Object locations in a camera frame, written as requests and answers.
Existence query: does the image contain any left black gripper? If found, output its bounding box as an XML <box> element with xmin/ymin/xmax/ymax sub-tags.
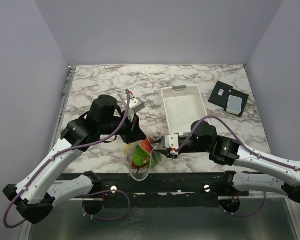
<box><xmin>99</xmin><ymin>110</ymin><xmax>148</xmax><ymax>145</ymax></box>

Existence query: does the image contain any green grapes bunch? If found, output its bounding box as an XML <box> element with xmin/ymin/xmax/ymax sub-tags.
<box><xmin>143</xmin><ymin>151</ymin><xmax>163</xmax><ymax>168</ymax></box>

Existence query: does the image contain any red watermelon slice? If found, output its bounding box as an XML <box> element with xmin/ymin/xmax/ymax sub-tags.
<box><xmin>136</xmin><ymin>139</ymin><xmax>154</xmax><ymax>156</ymax></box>

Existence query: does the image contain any yellow bell pepper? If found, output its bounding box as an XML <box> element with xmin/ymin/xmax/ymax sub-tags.
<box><xmin>123</xmin><ymin>144</ymin><xmax>130</xmax><ymax>154</ymax></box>

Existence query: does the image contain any green round guava fruit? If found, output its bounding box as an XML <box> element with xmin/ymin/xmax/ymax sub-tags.
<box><xmin>132</xmin><ymin>149</ymin><xmax>149</xmax><ymax>166</ymax></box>

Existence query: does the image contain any clear dotted zip bag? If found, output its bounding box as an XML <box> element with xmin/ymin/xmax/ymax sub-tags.
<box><xmin>124</xmin><ymin>133</ymin><xmax>163</xmax><ymax>182</ymax></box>

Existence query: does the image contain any white perforated plastic basket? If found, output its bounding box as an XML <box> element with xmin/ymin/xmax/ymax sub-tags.
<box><xmin>161</xmin><ymin>85</ymin><xmax>208</xmax><ymax>136</ymax></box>

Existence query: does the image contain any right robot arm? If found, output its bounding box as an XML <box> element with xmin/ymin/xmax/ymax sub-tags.
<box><xmin>154</xmin><ymin>120</ymin><xmax>300</xmax><ymax>204</ymax></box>

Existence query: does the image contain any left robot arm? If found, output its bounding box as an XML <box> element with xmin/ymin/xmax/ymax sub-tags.
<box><xmin>3</xmin><ymin>91</ymin><xmax>146</xmax><ymax>224</ymax></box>

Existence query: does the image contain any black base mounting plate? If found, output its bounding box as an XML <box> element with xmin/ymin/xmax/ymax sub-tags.
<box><xmin>62</xmin><ymin>171</ymin><xmax>256</xmax><ymax>208</ymax></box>

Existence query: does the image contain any black square mat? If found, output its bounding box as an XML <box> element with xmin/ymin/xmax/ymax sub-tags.
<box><xmin>208</xmin><ymin>81</ymin><xmax>249</xmax><ymax>118</ymax></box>

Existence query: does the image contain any grey rectangular pad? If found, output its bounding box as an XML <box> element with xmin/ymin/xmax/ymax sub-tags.
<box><xmin>226</xmin><ymin>95</ymin><xmax>243</xmax><ymax>115</ymax></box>

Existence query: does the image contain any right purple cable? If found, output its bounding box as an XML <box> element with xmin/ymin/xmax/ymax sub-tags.
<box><xmin>176</xmin><ymin>115</ymin><xmax>300</xmax><ymax>173</ymax></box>

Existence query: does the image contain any purple cable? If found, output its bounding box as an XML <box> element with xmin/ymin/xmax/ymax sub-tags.
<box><xmin>2</xmin><ymin>89</ymin><xmax>135</xmax><ymax>229</ymax></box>
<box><xmin>176</xmin><ymin>115</ymin><xmax>300</xmax><ymax>173</ymax></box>

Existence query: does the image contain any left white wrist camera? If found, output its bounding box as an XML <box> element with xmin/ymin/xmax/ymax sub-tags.
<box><xmin>127</xmin><ymin>97</ymin><xmax>145</xmax><ymax>122</ymax></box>

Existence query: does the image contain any aluminium side rail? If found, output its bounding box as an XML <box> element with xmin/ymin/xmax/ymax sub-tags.
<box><xmin>48</xmin><ymin>65</ymin><xmax>77</xmax><ymax>154</ymax></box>

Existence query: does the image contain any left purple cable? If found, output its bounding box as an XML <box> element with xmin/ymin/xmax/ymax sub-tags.
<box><xmin>2</xmin><ymin>89</ymin><xmax>135</xmax><ymax>229</ymax></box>

